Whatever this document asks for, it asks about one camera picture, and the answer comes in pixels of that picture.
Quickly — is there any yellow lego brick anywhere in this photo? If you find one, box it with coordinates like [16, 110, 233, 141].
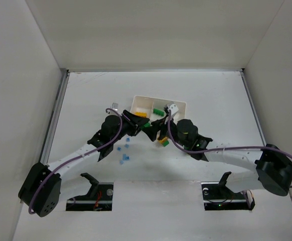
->
[134, 112, 147, 117]

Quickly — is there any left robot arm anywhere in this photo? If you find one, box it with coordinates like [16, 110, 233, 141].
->
[18, 108, 150, 217]

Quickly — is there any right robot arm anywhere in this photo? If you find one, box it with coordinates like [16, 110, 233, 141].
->
[143, 119, 292, 196]

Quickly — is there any yellow green lego stack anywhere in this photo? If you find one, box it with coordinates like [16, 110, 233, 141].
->
[158, 137, 169, 147]

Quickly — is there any white three-compartment plastic container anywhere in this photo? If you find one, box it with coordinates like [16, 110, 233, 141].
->
[130, 95, 187, 122]

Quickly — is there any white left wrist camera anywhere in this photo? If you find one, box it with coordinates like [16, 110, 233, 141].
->
[111, 103, 118, 111]

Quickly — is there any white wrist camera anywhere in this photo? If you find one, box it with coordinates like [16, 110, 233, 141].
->
[164, 101, 179, 118]
[111, 103, 118, 111]

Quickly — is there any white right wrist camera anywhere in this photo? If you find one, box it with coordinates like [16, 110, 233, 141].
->
[164, 101, 179, 118]

